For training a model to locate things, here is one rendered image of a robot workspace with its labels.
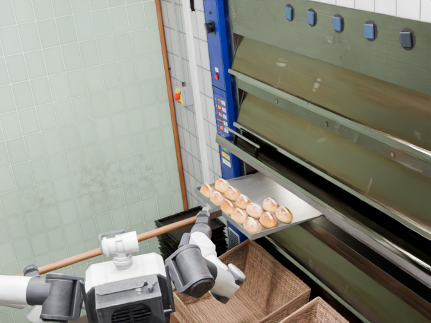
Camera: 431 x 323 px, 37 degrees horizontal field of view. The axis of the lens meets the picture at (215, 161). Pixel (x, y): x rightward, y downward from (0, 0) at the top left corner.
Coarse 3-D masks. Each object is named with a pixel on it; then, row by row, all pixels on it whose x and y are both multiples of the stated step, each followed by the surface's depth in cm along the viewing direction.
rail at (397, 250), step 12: (228, 144) 293; (252, 156) 274; (264, 168) 266; (288, 180) 250; (312, 192) 238; (324, 204) 230; (348, 216) 219; (360, 228) 212; (384, 240) 202; (396, 252) 197; (420, 264) 188
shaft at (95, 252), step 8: (176, 224) 274; (184, 224) 276; (152, 232) 270; (160, 232) 272; (72, 256) 258; (80, 256) 259; (88, 256) 260; (48, 264) 255; (56, 264) 255; (64, 264) 256; (40, 272) 253
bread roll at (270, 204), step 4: (264, 200) 283; (268, 200) 280; (272, 200) 280; (264, 204) 281; (268, 204) 279; (272, 204) 278; (276, 204) 278; (264, 208) 281; (268, 208) 279; (272, 208) 278; (276, 208) 278; (272, 212) 279
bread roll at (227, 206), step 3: (225, 201) 283; (228, 201) 283; (231, 201) 283; (222, 204) 284; (225, 204) 282; (228, 204) 281; (231, 204) 281; (234, 204) 282; (222, 207) 284; (225, 207) 282; (228, 207) 281; (231, 207) 281; (234, 207) 281; (225, 210) 282; (228, 210) 281; (231, 210) 280; (228, 213) 281; (231, 213) 281
